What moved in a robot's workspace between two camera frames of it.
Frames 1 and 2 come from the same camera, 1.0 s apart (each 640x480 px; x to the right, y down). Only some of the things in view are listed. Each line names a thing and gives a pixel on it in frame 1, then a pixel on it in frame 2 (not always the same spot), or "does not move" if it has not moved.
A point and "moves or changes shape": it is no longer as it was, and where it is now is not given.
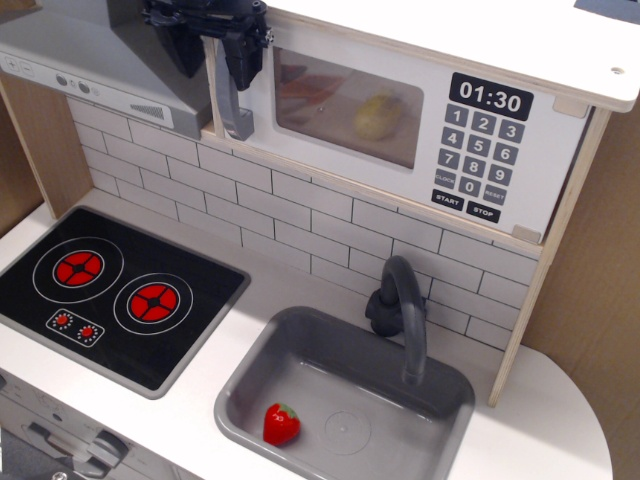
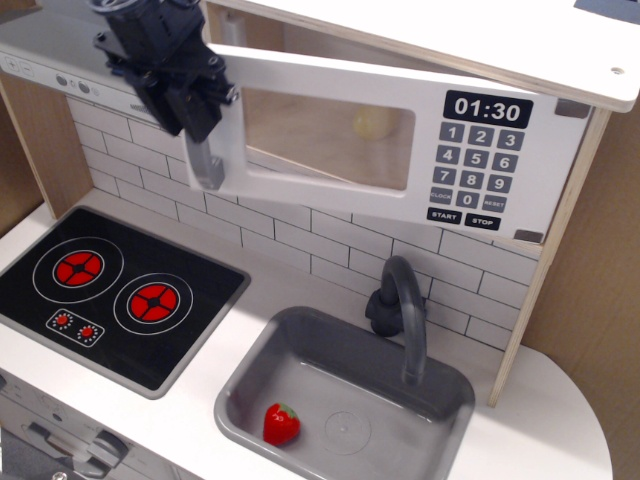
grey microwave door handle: x=239 y=120 to x=209 y=171
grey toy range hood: x=111 y=53 does not move
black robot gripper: x=244 y=24 to x=160 y=45
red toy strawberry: x=281 y=424 does not move
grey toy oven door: x=45 y=437 does not move
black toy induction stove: x=124 y=302 does not move
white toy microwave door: x=473 y=145 moves or changes shape
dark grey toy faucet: x=400 y=306 does not move
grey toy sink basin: x=319 y=396 does not move
